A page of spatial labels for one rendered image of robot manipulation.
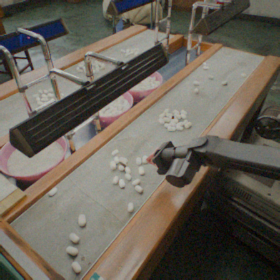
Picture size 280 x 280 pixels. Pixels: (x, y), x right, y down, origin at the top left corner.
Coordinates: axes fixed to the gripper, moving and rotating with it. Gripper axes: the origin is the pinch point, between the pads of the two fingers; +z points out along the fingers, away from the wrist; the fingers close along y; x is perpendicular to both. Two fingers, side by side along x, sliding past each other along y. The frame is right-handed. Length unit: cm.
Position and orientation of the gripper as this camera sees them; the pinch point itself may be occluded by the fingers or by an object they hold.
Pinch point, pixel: (148, 160)
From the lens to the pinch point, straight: 83.9
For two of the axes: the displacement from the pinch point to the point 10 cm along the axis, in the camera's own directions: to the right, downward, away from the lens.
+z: -6.3, 1.6, 7.6
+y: -5.8, 5.5, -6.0
